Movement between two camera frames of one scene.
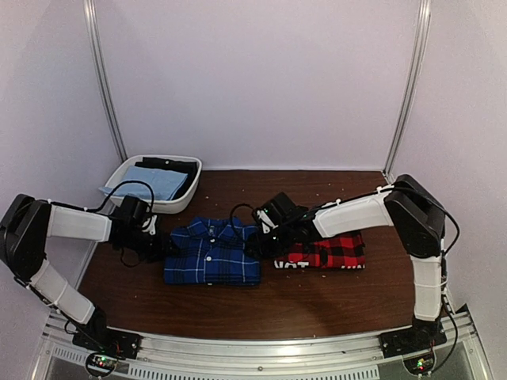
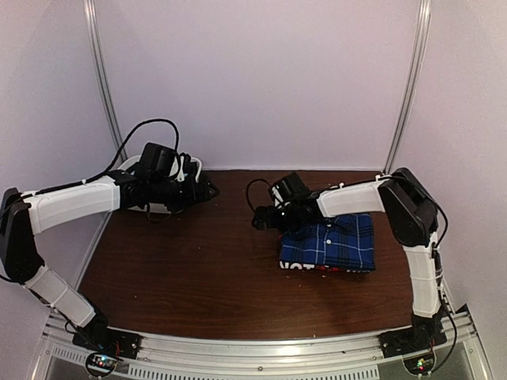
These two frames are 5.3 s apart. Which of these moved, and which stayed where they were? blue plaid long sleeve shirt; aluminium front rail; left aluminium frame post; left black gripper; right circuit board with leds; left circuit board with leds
Moved: blue plaid long sleeve shirt; left black gripper
Stayed: left aluminium frame post; aluminium front rail; right circuit board with leds; left circuit board with leds
